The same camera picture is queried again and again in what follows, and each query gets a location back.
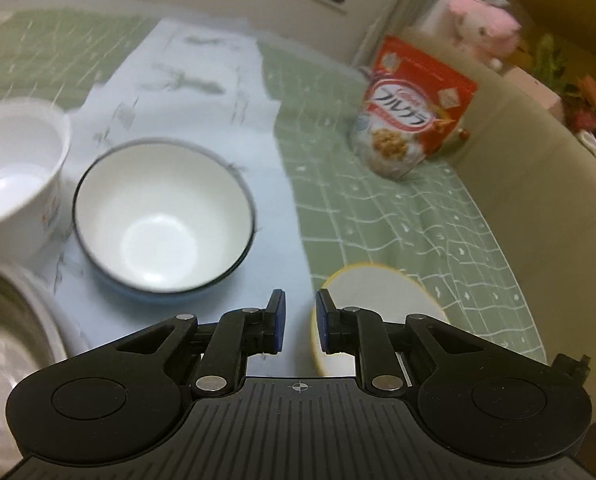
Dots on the white plastic bowl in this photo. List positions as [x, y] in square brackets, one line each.
[13, 160]

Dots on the red decorative item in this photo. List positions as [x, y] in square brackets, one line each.
[590, 105]

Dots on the green checked bed sheet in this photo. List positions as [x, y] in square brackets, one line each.
[378, 210]

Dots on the red cereal bag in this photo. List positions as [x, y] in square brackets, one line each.
[413, 110]

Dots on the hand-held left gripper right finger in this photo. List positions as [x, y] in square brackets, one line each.
[322, 322]

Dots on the pink box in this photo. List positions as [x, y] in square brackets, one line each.
[533, 87]

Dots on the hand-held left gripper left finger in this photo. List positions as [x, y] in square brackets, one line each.
[278, 322]

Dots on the white deer print cloth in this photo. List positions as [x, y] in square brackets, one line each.
[188, 85]

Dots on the stainless steel bowl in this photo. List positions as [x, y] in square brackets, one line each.
[8, 335]

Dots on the yellow rimmed plate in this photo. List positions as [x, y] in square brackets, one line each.
[378, 290]

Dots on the beige padded headboard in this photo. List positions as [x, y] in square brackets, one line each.
[553, 210]

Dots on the pink plush toy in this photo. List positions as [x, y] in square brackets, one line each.
[483, 25]

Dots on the green artificial plant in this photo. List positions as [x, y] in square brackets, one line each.
[553, 60]

